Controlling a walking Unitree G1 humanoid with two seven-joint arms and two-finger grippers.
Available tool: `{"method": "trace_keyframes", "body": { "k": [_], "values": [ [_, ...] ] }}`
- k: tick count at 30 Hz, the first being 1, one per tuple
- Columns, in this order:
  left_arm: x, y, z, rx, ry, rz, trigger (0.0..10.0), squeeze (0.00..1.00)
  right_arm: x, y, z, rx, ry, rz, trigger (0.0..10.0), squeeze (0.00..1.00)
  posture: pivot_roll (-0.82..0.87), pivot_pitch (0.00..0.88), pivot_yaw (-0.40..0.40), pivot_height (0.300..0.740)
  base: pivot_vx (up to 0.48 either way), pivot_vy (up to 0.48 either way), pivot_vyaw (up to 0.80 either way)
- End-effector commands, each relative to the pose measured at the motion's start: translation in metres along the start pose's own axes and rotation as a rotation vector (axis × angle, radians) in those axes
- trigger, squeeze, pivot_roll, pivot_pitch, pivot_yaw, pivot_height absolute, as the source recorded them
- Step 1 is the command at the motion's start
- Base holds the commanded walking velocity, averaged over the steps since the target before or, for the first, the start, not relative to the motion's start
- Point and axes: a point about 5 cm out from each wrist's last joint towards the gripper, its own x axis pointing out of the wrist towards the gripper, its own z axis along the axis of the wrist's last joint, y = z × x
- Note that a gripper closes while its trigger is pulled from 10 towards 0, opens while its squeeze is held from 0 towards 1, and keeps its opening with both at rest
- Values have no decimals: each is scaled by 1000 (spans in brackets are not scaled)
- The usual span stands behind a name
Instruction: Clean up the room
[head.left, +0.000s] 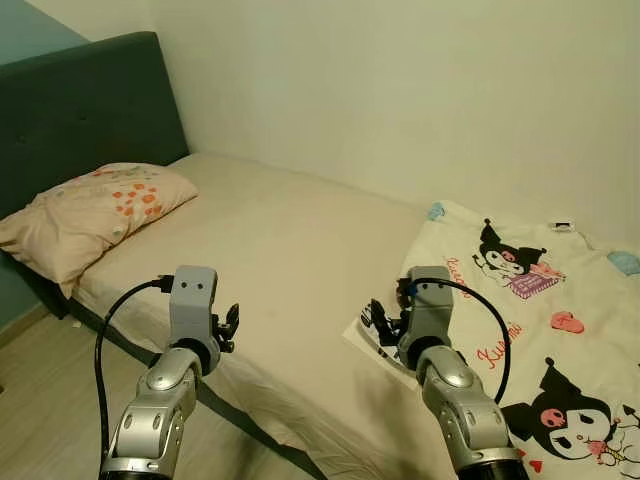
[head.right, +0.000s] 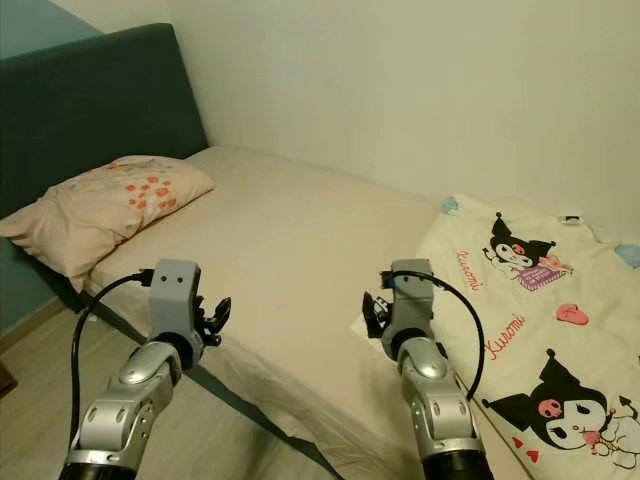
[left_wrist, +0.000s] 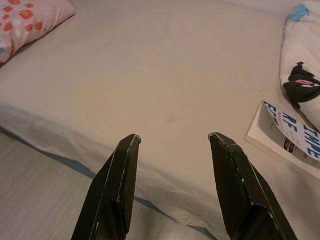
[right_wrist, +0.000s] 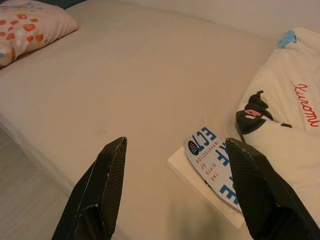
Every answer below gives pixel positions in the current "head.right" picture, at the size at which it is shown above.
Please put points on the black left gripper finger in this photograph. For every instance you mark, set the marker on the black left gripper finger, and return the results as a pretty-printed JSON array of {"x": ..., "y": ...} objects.
[{"x": 221, "y": 312}]

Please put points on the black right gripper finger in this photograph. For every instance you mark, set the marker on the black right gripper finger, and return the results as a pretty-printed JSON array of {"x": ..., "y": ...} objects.
[{"x": 368, "y": 312}]

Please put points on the pink dotted pillow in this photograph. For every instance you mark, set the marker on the pink dotted pillow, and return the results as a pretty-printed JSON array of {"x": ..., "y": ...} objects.
[{"x": 100, "y": 215}]

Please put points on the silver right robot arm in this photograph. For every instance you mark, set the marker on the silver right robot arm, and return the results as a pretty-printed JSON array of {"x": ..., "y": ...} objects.
[{"x": 440, "y": 400}]

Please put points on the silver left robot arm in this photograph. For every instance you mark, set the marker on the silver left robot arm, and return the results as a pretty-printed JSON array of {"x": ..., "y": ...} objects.
[{"x": 130, "y": 410}]

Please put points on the cream sheeted bed mattress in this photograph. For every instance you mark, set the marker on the cream sheeted bed mattress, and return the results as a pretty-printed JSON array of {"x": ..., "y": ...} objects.
[{"x": 310, "y": 250}]

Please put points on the cream Kuromi print quilt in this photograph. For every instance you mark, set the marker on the cream Kuromi print quilt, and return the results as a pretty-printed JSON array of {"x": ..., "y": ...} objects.
[{"x": 590, "y": 280}]

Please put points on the grey green upholstered headboard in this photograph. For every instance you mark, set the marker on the grey green upholstered headboard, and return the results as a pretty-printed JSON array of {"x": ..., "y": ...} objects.
[{"x": 100, "y": 110}]

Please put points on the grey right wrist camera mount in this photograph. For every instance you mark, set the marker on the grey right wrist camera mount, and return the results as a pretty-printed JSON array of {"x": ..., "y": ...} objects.
[{"x": 410, "y": 305}]

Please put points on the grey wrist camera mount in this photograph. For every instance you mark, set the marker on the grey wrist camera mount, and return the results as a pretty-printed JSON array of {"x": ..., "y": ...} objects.
[
  {"x": 410, "y": 305},
  {"x": 172, "y": 295}
]

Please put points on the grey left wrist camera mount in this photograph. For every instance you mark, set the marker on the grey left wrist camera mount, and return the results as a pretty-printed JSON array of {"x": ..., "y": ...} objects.
[{"x": 172, "y": 295}]

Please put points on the dark grey bed frame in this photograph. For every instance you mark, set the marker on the dark grey bed frame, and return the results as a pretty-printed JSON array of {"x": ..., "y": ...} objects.
[{"x": 260, "y": 420}]

